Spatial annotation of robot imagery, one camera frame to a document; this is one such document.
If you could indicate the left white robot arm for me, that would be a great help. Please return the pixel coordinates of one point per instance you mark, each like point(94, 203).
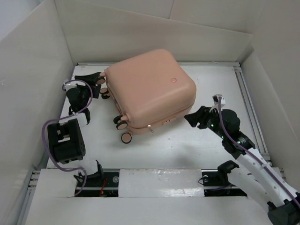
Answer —
point(62, 137)

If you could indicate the pink hard-shell suitcase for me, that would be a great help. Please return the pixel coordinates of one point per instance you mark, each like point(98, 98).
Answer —
point(149, 90)

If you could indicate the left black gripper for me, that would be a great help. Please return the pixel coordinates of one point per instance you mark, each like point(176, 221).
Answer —
point(92, 79)

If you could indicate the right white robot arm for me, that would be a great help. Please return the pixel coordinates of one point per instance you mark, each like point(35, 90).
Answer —
point(249, 171)

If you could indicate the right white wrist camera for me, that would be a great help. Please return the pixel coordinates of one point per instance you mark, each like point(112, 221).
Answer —
point(219, 102)

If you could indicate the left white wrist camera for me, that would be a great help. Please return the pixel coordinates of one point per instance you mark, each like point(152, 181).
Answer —
point(68, 85)

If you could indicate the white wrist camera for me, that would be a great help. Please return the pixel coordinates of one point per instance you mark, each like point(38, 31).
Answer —
point(219, 102)
point(68, 85)

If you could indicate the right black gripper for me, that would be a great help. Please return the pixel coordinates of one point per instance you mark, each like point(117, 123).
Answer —
point(202, 113)

